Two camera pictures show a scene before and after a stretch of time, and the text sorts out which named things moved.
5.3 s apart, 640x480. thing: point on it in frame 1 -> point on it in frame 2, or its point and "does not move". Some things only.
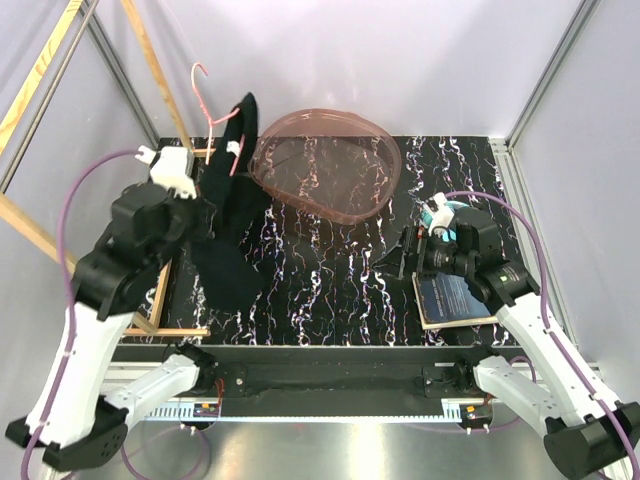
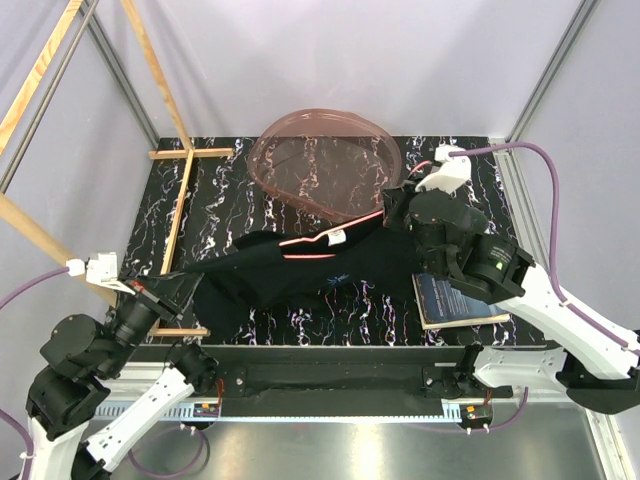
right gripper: [392, 261] -> [397, 198]
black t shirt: [228, 268] -> [261, 271]
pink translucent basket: [341, 167] does not move
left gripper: [206, 212] -> [176, 290]
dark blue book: [445, 300] does not move
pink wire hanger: [218, 120] -> [335, 228]
